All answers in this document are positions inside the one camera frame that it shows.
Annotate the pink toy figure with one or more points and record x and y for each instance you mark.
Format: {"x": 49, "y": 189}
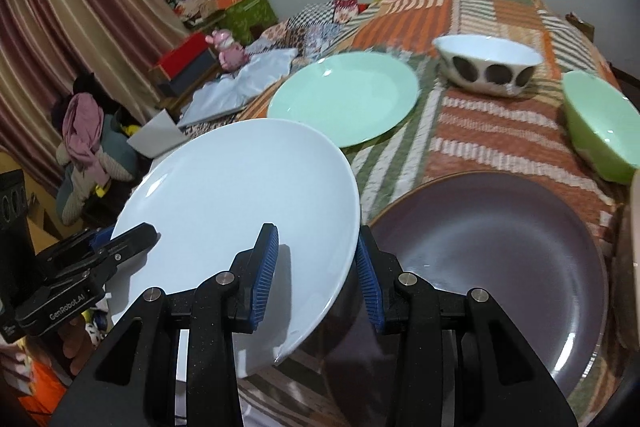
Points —
{"x": 232, "y": 54}

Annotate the orange cloth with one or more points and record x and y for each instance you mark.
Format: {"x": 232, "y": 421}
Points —
{"x": 35, "y": 387}

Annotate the green box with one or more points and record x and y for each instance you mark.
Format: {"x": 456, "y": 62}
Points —
{"x": 255, "y": 14}

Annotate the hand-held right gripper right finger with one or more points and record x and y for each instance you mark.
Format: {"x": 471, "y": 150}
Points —
{"x": 367, "y": 287}

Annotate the person's left hand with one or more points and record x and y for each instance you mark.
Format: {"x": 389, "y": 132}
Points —
{"x": 75, "y": 347}

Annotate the mint green plate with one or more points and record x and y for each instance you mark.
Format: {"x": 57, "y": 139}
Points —
{"x": 345, "y": 97}

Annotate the brown striped curtain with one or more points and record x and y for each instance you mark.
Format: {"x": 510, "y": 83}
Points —
{"x": 75, "y": 7}

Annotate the pile of clothes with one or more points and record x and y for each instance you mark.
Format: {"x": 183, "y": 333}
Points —
{"x": 82, "y": 132}

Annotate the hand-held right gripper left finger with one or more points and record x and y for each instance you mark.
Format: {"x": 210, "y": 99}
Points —
{"x": 265, "y": 277}

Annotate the grey plastic bag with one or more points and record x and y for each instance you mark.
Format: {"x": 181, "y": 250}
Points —
{"x": 240, "y": 87}

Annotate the white notebook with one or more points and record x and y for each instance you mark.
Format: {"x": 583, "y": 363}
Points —
{"x": 155, "y": 134}

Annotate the pale green plate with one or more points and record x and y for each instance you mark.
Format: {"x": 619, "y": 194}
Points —
{"x": 605, "y": 122}

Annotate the orange striped patchwork blanket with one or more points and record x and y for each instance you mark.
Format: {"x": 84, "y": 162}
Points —
{"x": 475, "y": 132}

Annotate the white plate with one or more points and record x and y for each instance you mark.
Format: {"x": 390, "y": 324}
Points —
{"x": 225, "y": 207}

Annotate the white bowl with black dots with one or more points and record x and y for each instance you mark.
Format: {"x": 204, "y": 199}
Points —
{"x": 480, "y": 57}

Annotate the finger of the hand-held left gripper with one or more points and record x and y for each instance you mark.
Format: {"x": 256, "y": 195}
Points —
{"x": 97, "y": 239}
{"x": 132, "y": 239}

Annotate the red and grey box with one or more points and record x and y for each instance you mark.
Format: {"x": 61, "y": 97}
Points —
{"x": 185, "y": 52}

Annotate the blue checked patchwork quilt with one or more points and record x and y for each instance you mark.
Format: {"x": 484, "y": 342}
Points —
{"x": 310, "y": 24}

